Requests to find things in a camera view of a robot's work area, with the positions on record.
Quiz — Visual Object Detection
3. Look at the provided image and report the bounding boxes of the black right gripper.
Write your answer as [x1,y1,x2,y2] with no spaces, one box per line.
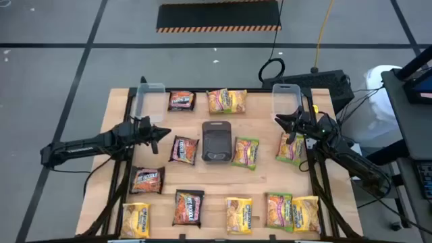
[274,113,320,145]

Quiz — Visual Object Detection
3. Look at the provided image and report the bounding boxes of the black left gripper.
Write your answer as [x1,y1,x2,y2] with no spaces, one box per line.
[134,125,172,155]

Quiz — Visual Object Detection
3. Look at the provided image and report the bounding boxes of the clear plastic bin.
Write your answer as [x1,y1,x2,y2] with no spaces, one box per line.
[271,83,302,121]
[134,82,167,124]

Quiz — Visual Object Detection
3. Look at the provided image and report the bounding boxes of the green lime chili noodle pack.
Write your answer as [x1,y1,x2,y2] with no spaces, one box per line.
[275,132,305,167]
[231,136,261,171]
[265,192,294,234]

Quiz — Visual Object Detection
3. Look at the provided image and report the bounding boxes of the yellow creamy chicken ramen pack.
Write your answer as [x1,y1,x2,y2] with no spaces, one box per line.
[291,195,321,234]
[119,202,151,240]
[225,196,254,236]

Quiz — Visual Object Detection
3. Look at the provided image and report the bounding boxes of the black fire noodle pack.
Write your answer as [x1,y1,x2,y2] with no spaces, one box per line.
[167,90,197,112]
[171,188,205,229]
[168,135,200,166]
[129,165,166,195]

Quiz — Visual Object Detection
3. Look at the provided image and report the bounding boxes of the black perforated computer case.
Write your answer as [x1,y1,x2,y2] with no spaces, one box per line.
[262,69,355,115]

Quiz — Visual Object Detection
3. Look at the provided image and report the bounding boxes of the dark grey plastic bin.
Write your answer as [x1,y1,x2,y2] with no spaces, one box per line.
[201,120,233,165]

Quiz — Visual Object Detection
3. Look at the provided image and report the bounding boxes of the white paper sheet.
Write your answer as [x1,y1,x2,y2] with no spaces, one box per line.
[347,141,364,158]

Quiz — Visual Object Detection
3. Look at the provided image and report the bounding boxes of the white plastic bag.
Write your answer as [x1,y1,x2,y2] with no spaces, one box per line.
[363,64,403,139]

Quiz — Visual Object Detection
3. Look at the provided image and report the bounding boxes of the black desk crossbar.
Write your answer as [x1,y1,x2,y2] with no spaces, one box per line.
[366,138,411,166]

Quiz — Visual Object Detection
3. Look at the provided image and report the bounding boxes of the grey side desk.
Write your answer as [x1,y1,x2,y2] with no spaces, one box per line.
[380,67,432,161]

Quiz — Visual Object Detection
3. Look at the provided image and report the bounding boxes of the black hazard-striped floor mat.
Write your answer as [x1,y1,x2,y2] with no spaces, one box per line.
[155,0,282,34]

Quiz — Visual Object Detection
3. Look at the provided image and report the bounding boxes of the black-framed monitor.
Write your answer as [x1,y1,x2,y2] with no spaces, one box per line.
[402,65,432,105]

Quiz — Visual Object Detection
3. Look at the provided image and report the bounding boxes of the black support beam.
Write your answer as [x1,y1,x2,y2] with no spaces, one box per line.
[393,43,432,82]

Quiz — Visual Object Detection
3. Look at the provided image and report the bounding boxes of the black keyboard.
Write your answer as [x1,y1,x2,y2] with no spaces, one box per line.
[415,161,432,200]

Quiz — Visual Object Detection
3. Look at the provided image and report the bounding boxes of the black aluminium table frame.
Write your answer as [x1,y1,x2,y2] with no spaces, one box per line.
[77,86,364,243]

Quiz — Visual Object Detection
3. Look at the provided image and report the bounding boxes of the black hanging cable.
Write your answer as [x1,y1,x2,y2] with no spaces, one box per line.
[258,0,286,84]

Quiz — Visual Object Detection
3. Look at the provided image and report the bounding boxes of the yellow hanging cable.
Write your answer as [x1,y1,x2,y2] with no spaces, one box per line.
[313,0,335,68]

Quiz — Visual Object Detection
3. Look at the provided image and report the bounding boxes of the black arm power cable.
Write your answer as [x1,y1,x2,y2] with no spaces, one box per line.
[47,155,115,198]

